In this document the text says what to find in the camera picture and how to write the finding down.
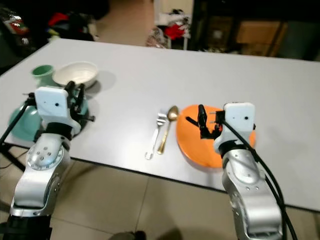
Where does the gold spoon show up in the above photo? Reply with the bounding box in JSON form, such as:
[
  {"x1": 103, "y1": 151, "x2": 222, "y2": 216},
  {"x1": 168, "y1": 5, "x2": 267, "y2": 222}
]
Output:
[{"x1": 157, "y1": 105, "x2": 180, "y2": 155}]

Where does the white bowl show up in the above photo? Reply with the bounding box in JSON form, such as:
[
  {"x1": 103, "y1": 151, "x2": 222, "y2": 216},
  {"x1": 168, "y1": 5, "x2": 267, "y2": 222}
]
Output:
[{"x1": 52, "y1": 61, "x2": 100, "y2": 91}]

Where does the orange plate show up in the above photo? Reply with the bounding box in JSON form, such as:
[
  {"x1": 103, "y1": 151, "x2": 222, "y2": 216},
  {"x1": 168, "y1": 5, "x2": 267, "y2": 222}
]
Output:
[{"x1": 176, "y1": 104, "x2": 257, "y2": 169}]

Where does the green cup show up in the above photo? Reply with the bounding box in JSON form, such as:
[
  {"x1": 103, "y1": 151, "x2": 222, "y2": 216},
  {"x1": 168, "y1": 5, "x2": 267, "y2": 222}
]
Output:
[{"x1": 31, "y1": 64, "x2": 57, "y2": 90}]

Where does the silver fork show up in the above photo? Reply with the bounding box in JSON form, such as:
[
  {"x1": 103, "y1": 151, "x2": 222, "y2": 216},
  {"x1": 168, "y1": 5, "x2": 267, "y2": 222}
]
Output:
[{"x1": 144, "y1": 113, "x2": 168, "y2": 161}]

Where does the teal plate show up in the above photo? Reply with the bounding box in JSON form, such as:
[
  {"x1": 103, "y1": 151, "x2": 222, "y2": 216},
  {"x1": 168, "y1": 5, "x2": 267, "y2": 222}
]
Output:
[{"x1": 8, "y1": 95, "x2": 89, "y2": 142}]

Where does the red cloth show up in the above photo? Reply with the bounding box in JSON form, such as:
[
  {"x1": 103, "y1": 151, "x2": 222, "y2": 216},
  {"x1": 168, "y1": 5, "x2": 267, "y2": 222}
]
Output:
[
  {"x1": 164, "y1": 22, "x2": 186, "y2": 41},
  {"x1": 48, "y1": 12, "x2": 73, "y2": 28}
]

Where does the small cardboard box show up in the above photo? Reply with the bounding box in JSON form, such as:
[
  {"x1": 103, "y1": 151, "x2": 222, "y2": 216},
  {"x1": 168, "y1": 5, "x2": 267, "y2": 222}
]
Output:
[{"x1": 205, "y1": 17, "x2": 234, "y2": 51}]

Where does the patterned fabric bundle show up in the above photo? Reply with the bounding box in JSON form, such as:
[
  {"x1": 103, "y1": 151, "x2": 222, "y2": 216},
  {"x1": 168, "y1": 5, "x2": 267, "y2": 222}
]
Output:
[{"x1": 147, "y1": 27, "x2": 166, "y2": 50}]

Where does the large cardboard box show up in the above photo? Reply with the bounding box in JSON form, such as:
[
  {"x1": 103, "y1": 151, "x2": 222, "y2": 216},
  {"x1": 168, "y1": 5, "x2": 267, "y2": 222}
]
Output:
[{"x1": 235, "y1": 20, "x2": 288, "y2": 57}]

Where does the white shelf unit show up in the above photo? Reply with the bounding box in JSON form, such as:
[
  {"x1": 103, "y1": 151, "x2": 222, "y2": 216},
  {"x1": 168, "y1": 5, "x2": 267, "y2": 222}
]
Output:
[{"x1": 152, "y1": 0, "x2": 195, "y2": 51}]

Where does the dark robot foot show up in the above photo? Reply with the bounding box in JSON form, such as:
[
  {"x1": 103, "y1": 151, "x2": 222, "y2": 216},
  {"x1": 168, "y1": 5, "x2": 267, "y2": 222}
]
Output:
[{"x1": 109, "y1": 230, "x2": 146, "y2": 240}]

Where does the black cabinet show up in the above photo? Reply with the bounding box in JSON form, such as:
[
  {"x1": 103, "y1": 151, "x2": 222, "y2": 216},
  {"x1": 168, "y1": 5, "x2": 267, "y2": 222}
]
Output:
[{"x1": 192, "y1": 0, "x2": 320, "y2": 61}]

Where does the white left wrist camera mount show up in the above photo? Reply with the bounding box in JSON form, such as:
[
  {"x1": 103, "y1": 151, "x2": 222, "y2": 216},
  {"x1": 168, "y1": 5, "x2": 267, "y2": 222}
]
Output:
[{"x1": 35, "y1": 86, "x2": 82, "y2": 137}]

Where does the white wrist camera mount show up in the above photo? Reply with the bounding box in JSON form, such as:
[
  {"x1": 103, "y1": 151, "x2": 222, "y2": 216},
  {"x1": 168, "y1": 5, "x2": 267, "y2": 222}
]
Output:
[
  {"x1": 213, "y1": 102, "x2": 257, "y2": 155},
  {"x1": 35, "y1": 86, "x2": 82, "y2": 137}
]

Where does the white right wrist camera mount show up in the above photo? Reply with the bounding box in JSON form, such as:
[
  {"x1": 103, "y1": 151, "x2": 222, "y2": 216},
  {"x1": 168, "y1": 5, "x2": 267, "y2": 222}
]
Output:
[{"x1": 213, "y1": 102, "x2": 257, "y2": 155}]

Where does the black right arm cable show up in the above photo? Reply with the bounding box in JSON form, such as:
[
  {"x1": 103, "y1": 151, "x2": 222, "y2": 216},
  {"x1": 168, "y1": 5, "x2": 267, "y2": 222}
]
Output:
[{"x1": 222, "y1": 120, "x2": 298, "y2": 240}]

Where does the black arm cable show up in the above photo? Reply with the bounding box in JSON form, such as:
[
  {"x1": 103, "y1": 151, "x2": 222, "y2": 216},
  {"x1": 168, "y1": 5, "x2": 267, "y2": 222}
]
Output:
[
  {"x1": 0, "y1": 95, "x2": 37, "y2": 143},
  {"x1": 222, "y1": 120, "x2": 298, "y2": 240}
]

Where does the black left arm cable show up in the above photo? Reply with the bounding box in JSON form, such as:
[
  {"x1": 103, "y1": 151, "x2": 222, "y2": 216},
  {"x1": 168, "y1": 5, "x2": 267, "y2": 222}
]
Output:
[{"x1": 0, "y1": 95, "x2": 37, "y2": 143}]

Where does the black table leg frame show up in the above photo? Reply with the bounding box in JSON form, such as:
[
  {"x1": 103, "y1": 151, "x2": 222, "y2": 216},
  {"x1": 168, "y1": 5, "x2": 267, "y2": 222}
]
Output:
[{"x1": 0, "y1": 142, "x2": 31, "y2": 173}]

